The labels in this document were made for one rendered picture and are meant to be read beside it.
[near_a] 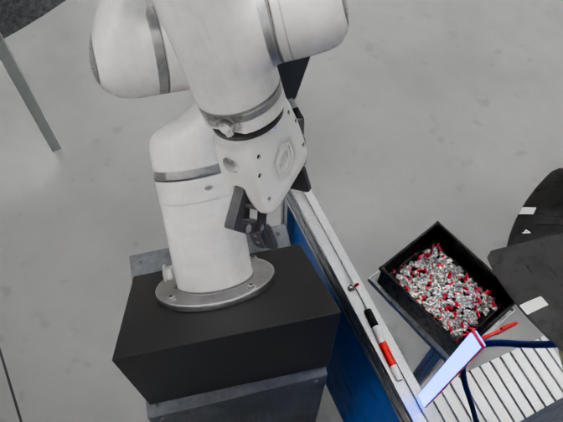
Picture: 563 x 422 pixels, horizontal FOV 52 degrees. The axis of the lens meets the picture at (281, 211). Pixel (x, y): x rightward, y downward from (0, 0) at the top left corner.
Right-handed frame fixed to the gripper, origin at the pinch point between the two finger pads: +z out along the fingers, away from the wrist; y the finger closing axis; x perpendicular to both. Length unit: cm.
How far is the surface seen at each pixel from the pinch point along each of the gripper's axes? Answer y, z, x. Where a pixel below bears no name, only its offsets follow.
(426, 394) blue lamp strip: 1.8, 44.9, -15.0
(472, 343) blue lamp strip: 0.3, 19.3, -22.5
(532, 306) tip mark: 9.7, 21.9, -28.0
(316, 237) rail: 23.6, 40.3, 14.5
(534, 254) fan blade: 18.4, 22.4, -26.6
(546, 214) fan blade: 40, 39, -26
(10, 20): 68, 27, 145
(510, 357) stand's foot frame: 56, 130, -21
